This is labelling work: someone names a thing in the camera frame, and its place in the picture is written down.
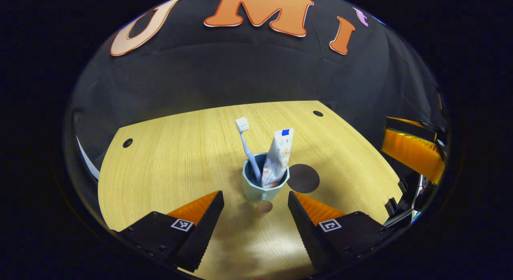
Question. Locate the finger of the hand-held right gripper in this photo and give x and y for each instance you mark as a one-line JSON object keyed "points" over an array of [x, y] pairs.
{"points": [[413, 151]]}

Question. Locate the white toothpaste tube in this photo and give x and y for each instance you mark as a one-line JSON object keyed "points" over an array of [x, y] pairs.
{"points": [[279, 155]]}

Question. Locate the light blue toothbrush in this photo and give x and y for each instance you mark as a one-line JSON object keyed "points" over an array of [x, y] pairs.
{"points": [[248, 151]]}

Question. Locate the black backdrop cloth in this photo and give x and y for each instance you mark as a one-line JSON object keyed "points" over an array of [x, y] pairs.
{"points": [[240, 71]]}

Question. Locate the wooden desktop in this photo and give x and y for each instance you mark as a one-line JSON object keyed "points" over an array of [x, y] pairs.
{"points": [[168, 163]]}

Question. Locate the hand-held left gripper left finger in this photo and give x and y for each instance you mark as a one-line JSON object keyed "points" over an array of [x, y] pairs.
{"points": [[200, 228]]}

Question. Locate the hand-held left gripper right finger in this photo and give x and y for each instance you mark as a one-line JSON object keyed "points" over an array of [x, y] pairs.
{"points": [[308, 230]]}

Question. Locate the dark brown round coaster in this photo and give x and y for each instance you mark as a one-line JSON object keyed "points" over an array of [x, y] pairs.
{"points": [[306, 179]]}

